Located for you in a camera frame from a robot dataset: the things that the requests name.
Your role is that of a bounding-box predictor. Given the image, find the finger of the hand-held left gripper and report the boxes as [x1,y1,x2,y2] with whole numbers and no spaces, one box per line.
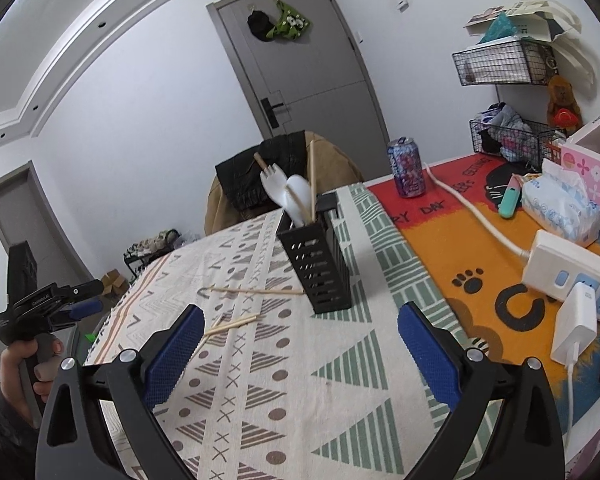
[55,280,105,306]
[50,299,105,332]

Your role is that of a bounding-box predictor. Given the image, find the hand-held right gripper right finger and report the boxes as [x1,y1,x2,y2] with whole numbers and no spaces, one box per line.
[397,301,566,480]

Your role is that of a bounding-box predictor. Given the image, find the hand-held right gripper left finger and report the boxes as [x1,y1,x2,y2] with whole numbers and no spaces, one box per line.
[35,304,206,480]

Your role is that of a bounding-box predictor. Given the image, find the black slotted utensil holder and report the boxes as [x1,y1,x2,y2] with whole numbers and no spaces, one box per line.
[276,194,352,315]

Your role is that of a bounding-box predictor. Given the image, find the white plastic spork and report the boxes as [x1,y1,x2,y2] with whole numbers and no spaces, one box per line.
[259,164,289,209]

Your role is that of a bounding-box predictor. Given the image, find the white plastic spoon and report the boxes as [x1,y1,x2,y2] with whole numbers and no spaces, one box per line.
[284,174,312,229]

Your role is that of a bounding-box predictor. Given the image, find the person's left forearm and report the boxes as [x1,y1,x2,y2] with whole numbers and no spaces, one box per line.
[0,399,42,461]

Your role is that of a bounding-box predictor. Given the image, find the person's left hand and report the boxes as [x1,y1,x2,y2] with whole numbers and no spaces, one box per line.
[0,337,66,428]

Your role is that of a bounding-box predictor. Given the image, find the cardboard boxes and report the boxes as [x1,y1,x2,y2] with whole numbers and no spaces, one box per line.
[99,269,132,297]

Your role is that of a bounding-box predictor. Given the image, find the black shoe rack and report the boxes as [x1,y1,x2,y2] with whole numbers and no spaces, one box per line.
[123,228,182,277]

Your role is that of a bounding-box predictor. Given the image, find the group of sneakers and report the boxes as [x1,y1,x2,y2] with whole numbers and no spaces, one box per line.
[129,229,181,257]

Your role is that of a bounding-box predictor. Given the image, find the grey side door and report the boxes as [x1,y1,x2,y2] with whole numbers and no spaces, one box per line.
[0,159,94,312]

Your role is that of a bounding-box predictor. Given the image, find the orange cat print mat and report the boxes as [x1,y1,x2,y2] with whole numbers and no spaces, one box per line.
[367,152,600,413]

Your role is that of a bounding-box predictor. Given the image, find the patterned beige tablecloth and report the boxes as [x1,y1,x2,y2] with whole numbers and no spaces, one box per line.
[82,182,506,480]

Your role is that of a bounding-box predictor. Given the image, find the white charger plug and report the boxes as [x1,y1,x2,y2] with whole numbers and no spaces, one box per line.
[549,282,600,366]

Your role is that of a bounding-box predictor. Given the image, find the white power strip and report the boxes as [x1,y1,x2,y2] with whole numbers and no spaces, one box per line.
[522,229,600,326]

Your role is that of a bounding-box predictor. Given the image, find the teal pink small case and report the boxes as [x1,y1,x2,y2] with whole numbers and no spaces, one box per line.
[497,174,524,219]

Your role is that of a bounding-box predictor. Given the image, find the purple soda can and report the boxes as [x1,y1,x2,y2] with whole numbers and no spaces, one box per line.
[385,135,428,197]

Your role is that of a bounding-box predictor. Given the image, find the black garment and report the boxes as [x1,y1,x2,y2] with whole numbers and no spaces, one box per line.
[214,130,322,211]

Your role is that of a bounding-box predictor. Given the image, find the blue tissue pack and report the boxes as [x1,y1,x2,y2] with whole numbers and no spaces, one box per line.
[521,158,600,249]

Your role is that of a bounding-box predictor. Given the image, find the bundle of clothes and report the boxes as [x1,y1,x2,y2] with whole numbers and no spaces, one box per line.
[479,103,537,159]

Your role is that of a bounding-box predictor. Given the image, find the pink floral box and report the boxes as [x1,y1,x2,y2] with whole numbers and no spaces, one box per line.
[559,142,600,237]

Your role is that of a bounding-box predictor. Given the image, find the brown plush toy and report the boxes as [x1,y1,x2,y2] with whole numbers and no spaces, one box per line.
[546,75,584,132]

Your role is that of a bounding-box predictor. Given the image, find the black cap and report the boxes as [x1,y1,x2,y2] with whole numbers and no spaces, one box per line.
[246,9,276,42]

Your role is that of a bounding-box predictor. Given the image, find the teal plastic bag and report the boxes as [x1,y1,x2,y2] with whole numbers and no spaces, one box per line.
[477,12,519,45]

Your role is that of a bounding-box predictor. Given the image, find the green patterned cloth bag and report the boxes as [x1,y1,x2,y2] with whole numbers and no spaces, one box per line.
[265,0,312,41]

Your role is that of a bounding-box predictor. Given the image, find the stack of magazines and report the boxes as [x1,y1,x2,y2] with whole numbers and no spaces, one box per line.
[463,5,506,36]

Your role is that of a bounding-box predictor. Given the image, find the white tote bag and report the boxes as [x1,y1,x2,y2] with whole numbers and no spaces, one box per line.
[504,0,599,87]

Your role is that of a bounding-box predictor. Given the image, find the white power cable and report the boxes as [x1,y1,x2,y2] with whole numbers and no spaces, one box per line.
[424,162,532,259]

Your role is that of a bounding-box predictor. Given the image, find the black wire basket with clothes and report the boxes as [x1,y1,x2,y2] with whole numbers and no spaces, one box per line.
[468,118,566,167]

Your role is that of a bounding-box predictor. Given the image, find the black door handle lock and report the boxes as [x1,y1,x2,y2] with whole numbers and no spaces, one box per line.
[259,92,286,129]

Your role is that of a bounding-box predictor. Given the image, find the black wire basket with papers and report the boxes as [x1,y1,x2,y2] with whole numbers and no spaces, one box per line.
[452,39,556,87]

